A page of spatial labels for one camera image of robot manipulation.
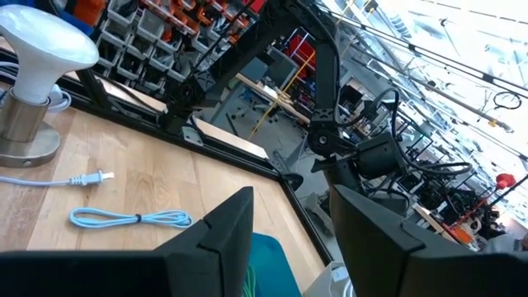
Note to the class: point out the grey storage bin rack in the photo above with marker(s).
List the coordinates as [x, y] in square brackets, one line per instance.
[140, 41]

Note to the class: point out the white bulb lamp metal base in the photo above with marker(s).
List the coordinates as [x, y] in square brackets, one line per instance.
[41, 53]

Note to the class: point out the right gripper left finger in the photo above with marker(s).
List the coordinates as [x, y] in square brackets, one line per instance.
[185, 264]

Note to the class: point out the grey plastic bin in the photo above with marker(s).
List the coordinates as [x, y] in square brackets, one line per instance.
[326, 280]

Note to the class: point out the teal plastic bin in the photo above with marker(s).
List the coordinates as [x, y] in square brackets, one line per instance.
[276, 268]

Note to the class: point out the person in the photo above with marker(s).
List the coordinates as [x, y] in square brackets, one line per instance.
[501, 243]

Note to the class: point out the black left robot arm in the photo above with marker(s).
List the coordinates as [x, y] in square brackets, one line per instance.
[328, 82]

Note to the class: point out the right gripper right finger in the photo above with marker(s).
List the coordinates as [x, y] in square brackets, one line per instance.
[392, 264]

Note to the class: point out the red round object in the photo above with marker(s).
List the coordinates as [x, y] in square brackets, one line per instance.
[505, 180]

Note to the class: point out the black table frame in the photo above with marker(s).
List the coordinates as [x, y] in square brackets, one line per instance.
[293, 180]

